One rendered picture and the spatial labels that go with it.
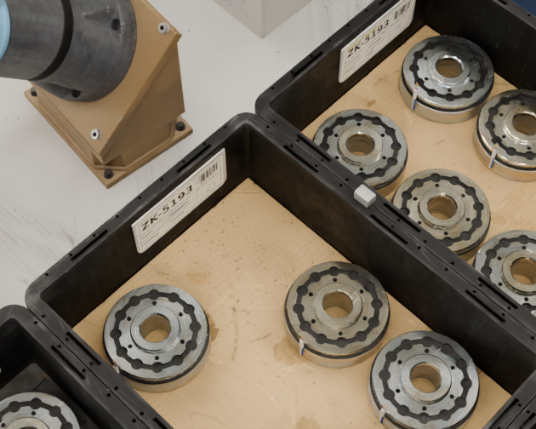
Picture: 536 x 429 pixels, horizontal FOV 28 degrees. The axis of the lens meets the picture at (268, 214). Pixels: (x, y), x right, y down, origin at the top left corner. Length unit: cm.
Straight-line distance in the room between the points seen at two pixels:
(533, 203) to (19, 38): 56
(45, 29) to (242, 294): 34
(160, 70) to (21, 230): 26
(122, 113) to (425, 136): 34
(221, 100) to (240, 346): 42
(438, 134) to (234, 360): 35
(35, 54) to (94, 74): 9
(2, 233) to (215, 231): 30
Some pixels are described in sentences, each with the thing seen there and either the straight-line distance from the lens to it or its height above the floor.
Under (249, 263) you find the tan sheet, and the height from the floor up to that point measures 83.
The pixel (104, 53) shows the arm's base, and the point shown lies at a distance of 120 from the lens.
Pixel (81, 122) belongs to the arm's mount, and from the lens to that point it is 128.
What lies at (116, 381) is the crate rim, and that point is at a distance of 95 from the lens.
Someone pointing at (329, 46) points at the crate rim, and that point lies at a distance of 114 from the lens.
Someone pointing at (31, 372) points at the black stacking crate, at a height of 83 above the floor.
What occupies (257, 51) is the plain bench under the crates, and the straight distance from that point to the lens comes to 143.
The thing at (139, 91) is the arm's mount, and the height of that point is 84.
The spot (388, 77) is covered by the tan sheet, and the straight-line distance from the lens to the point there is 125.
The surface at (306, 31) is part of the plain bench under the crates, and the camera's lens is 145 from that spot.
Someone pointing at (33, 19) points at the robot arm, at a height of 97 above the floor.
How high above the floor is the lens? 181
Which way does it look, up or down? 59 degrees down
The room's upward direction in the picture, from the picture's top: straight up
